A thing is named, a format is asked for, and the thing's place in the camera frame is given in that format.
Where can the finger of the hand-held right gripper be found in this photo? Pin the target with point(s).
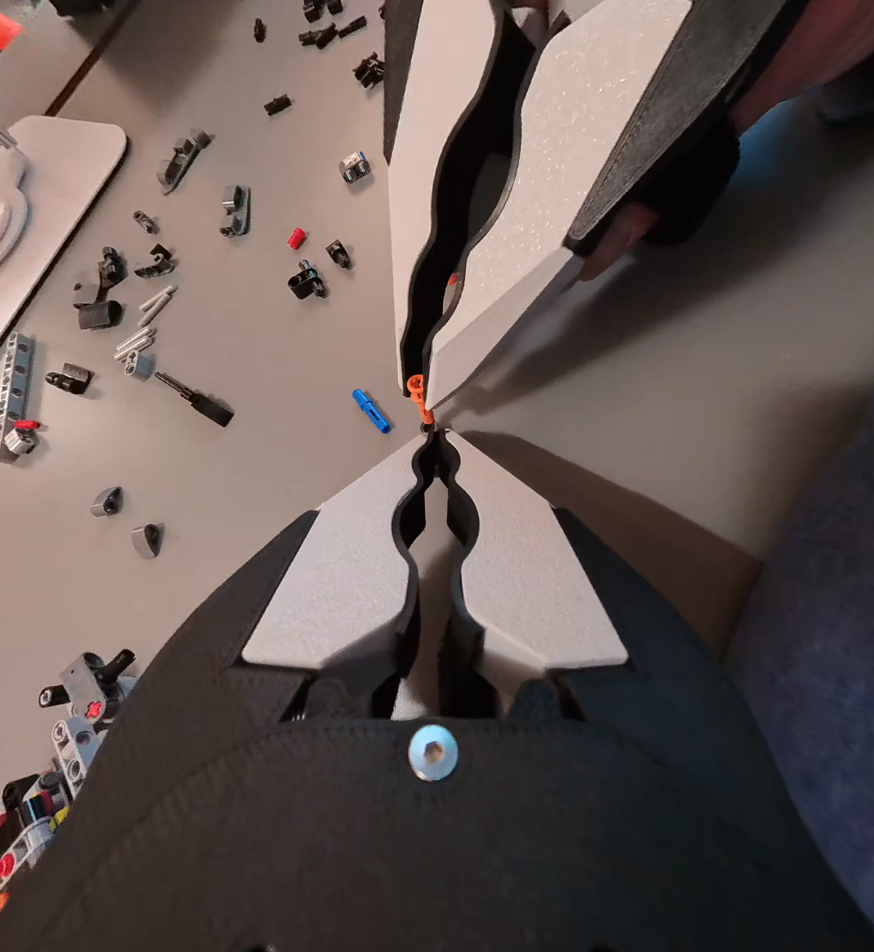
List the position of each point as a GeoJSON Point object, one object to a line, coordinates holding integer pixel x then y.
{"type": "Point", "coordinates": [571, 149]}
{"type": "Point", "coordinates": [422, 111]}

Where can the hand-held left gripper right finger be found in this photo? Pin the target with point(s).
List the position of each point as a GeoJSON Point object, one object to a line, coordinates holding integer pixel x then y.
{"type": "Point", "coordinates": [541, 595]}

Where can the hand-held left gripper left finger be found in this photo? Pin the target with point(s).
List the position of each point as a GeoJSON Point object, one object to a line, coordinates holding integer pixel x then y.
{"type": "Point", "coordinates": [325, 595]}

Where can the orange lego pin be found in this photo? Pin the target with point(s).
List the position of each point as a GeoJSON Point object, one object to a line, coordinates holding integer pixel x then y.
{"type": "Point", "coordinates": [422, 400]}

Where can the partly built lego car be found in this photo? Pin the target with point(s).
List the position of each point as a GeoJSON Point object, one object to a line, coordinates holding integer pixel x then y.
{"type": "Point", "coordinates": [28, 811]}

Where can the black lego elbow connector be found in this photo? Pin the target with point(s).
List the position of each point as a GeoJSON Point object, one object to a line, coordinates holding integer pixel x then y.
{"type": "Point", "coordinates": [339, 253]}

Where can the grey two-hole lego piece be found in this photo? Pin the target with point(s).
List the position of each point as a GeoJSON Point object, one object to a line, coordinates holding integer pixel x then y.
{"type": "Point", "coordinates": [355, 165]}

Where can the group of black lego pins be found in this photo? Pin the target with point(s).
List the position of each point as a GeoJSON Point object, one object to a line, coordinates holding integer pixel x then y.
{"type": "Point", "coordinates": [277, 105]}

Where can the long blue lego pin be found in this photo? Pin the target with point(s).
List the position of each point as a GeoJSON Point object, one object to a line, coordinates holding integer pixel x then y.
{"type": "Point", "coordinates": [371, 409]}

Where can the black lego cross connector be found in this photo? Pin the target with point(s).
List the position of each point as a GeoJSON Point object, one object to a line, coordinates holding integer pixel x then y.
{"type": "Point", "coordinates": [307, 280]}

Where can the grey lego panel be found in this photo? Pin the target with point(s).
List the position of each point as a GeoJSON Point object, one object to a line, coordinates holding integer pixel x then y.
{"type": "Point", "coordinates": [236, 210]}

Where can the black lego shaft piece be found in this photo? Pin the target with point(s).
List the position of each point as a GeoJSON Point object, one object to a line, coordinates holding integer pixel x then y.
{"type": "Point", "coordinates": [210, 407]}

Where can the dark grey lego panel assembly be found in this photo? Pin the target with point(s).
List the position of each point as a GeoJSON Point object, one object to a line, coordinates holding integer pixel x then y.
{"type": "Point", "coordinates": [184, 155]}

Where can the small dark lego connector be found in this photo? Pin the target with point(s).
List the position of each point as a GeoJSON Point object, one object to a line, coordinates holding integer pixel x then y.
{"type": "Point", "coordinates": [145, 221]}

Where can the black curved lego panel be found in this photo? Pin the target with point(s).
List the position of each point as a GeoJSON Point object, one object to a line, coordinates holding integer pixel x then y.
{"type": "Point", "coordinates": [156, 265]}

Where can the light grey lego axle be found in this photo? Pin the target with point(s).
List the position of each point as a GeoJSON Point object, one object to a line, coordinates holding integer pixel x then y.
{"type": "Point", "coordinates": [138, 339]}
{"type": "Point", "coordinates": [153, 309]}
{"type": "Point", "coordinates": [133, 349]}
{"type": "Point", "coordinates": [162, 297]}

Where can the dark grey holed lego piece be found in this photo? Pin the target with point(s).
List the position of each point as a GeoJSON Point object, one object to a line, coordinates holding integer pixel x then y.
{"type": "Point", "coordinates": [113, 264]}

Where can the grey black lego panel assembly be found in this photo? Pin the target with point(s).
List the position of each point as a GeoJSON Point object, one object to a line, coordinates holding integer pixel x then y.
{"type": "Point", "coordinates": [98, 312]}

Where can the long grey lego beam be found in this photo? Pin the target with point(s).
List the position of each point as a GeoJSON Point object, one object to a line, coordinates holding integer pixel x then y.
{"type": "Point", "coordinates": [11, 387]}

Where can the person's right hand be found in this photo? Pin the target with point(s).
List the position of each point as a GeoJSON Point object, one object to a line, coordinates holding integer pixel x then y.
{"type": "Point", "coordinates": [615, 242]}

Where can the light grey two-hole connector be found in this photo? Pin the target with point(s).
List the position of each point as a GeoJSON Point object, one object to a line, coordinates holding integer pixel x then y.
{"type": "Point", "coordinates": [139, 364]}

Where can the person's blue sweater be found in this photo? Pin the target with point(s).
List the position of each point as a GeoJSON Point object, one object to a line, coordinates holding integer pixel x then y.
{"type": "Point", "coordinates": [839, 595]}

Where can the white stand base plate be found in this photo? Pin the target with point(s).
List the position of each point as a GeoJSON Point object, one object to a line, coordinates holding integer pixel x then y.
{"type": "Point", "coordinates": [57, 208]}

